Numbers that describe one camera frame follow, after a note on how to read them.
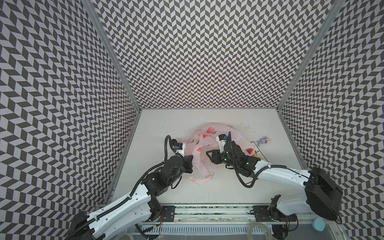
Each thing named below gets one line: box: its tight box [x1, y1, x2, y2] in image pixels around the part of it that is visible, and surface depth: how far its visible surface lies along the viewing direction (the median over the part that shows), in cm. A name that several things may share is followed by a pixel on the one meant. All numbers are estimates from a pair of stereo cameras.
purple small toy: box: [257, 136, 271, 147], surface depth 98 cm
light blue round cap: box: [312, 217, 326, 232], surface depth 71 cm
